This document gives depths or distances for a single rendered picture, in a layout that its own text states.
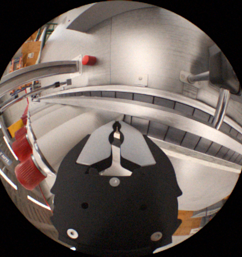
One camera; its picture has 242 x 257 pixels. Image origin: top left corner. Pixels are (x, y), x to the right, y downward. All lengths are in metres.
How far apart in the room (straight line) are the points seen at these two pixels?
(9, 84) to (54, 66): 0.16
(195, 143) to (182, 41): 0.22
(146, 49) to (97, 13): 0.20
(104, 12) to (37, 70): 0.26
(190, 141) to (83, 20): 0.43
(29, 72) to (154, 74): 0.33
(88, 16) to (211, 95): 0.38
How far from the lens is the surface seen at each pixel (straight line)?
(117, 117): 0.15
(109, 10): 0.33
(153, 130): 0.17
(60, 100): 0.19
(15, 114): 7.99
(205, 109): 0.17
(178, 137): 0.18
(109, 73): 0.25
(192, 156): 0.17
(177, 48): 0.22
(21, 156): 0.15
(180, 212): 3.37
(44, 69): 0.32
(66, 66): 0.34
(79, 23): 0.36
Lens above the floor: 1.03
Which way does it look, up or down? 47 degrees down
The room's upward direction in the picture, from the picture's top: 133 degrees counter-clockwise
